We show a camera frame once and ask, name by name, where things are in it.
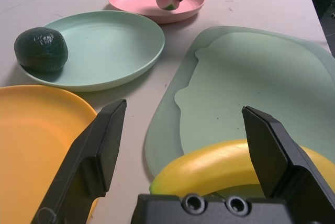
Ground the yellow plastic plate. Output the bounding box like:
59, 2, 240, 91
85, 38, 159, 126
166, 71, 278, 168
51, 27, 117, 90
0, 84, 99, 224

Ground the dark green toy avocado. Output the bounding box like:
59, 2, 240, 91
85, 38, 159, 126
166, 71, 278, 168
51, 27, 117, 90
14, 26, 69, 73

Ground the green silicone cutting mat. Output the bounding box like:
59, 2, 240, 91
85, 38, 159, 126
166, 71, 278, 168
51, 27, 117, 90
145, 25, 335, 183

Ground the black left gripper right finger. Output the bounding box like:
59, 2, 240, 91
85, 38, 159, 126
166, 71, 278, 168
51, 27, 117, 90
242, 105, 335, 224

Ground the yellow toy banana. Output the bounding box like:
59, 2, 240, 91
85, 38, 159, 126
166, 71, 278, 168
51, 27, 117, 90
149, 139, 335, 198

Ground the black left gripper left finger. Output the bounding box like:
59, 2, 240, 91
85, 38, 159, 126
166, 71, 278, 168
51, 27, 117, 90
31, 99, 127, 224

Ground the green plastic plate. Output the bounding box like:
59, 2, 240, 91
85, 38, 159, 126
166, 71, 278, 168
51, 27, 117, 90
17, 10, 165, 93

